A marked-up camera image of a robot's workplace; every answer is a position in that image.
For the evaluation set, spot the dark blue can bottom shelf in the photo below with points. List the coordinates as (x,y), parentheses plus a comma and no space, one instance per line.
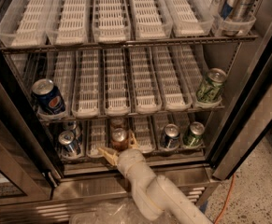
(170,136)

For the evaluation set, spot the bottom wire shelf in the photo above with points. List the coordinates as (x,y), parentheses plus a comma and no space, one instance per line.
(155,155)

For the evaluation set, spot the stainless fridge door left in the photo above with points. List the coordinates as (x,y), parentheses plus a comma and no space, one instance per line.
(27,160)

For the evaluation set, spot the blue can bottom left rear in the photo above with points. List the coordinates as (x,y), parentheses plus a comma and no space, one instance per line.
(74,127)

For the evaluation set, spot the blue floor tape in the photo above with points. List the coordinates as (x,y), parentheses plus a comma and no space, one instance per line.
(203,207)

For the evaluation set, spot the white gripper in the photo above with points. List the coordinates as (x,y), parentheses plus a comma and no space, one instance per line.
(128,160)

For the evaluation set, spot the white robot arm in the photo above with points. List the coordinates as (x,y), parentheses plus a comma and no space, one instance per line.
(153,194)

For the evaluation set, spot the green can middle shelf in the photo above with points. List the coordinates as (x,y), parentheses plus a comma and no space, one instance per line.
(211,86)

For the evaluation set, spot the top wire shelf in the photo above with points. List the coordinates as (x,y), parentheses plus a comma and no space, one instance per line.
(209,40)

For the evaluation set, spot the blue can bottom left front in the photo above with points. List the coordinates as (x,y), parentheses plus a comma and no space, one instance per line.
(69,143)

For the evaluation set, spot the blue Pepsi can middle shelf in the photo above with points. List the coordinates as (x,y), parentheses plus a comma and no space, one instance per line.
(48,96)

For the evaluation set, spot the orange can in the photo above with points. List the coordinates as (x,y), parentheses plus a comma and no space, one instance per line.
(119,139)
(117,123)

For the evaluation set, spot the clear plastic bag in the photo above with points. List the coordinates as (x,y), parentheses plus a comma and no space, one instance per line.
(118,212)

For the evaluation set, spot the green can shelf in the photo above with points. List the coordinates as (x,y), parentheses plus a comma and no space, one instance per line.
(194,134)
(211,86)

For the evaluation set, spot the green can bottom shelf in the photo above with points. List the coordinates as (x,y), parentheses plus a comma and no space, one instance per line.
(194,134)

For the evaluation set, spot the orange can front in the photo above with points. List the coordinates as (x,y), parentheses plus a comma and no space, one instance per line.
(119,139)

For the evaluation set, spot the orange can rear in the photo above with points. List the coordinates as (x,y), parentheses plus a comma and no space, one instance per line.
(117,123)

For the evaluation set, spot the tall cans top right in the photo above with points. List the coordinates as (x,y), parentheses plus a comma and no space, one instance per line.
(231,17)

